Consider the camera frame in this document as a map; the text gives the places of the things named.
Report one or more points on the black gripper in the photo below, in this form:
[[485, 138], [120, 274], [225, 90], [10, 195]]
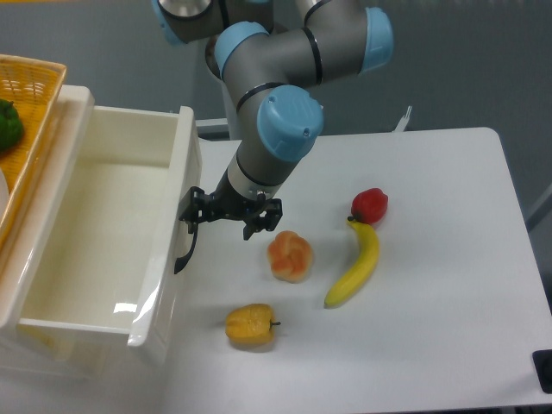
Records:
[[226, 202]]

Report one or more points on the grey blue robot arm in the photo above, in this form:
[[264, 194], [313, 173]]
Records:
[[267, 76]]

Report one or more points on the white drawer cabinet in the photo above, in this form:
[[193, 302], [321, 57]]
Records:
[[25, 347]]

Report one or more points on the knotted toy bread roll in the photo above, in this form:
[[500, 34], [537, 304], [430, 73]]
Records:
[[290, 257]]

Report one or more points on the yellow toy bell pepper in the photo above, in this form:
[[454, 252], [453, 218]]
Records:
[[251, 325]]

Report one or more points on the red toy pepper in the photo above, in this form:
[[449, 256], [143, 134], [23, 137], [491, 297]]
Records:
[[369, 206]]

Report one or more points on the yellow toy banana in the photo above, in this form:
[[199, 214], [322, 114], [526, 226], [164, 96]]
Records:
[[362, 269]]

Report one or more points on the yellow woven basket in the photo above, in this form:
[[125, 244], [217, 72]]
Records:
[[29, 91]]

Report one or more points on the green toy pepper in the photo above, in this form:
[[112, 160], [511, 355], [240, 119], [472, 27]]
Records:
[[12, 129]]

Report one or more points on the black corner device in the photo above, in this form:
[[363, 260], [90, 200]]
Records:
[[542, 360]]

